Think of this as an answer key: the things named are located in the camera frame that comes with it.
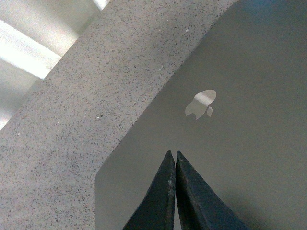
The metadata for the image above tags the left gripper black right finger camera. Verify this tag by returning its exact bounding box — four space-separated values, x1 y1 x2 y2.
176 151 249 230

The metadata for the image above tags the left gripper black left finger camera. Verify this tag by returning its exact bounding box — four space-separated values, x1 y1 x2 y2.
123 151 176 230

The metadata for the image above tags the grey laptop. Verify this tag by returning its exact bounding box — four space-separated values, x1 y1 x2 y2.
95 0 307 230

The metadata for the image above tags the white curtain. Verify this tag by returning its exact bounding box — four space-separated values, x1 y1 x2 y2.
0 0 107 127

